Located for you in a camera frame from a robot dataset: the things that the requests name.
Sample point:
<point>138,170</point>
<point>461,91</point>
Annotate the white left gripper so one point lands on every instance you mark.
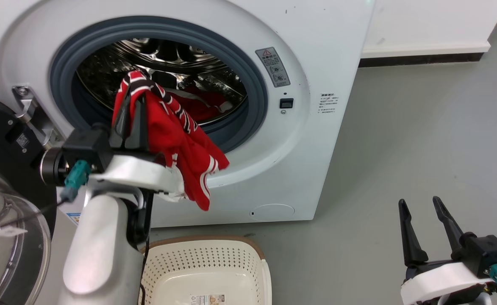
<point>134,171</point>

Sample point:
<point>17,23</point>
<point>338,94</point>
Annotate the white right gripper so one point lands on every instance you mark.
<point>439,279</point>

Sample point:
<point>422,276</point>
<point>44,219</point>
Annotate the red jersey with striped trim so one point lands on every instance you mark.
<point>176,140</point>

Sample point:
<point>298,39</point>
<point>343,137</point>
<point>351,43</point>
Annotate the cream perforated laundry basket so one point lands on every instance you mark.
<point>206,262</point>

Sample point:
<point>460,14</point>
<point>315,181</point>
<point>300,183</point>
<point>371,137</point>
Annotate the basket bottom label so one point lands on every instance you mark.
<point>207,300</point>

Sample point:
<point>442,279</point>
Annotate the white front-load washing machine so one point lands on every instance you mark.
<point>329,51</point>

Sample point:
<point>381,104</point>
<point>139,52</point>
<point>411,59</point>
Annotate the red and white garment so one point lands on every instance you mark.
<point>204,106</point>

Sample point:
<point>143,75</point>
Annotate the steel washer drum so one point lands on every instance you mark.
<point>167,53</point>

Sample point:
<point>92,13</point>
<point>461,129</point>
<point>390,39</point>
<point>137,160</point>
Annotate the metal door hinge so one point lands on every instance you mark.
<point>30,110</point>

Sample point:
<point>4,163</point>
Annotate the colourful washer corner sticker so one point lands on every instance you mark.
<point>74,218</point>

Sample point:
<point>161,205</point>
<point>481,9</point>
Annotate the grey rubber door gasket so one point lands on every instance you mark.
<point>256,97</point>

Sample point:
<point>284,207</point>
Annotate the black round washer door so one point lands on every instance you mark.
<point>2,161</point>

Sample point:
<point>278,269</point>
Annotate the grey warning sticker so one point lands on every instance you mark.
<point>273,67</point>

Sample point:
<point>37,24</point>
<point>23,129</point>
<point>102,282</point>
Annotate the round filter cover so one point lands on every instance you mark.
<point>273,212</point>

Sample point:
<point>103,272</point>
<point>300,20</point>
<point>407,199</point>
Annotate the black baseboard strip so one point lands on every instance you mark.
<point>422,60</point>

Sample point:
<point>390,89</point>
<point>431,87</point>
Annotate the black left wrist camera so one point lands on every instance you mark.
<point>85,148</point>

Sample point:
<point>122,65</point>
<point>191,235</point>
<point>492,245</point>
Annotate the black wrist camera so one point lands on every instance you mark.
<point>485,252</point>
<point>85,148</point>

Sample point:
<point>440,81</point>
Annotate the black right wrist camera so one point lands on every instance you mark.
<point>485,252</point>

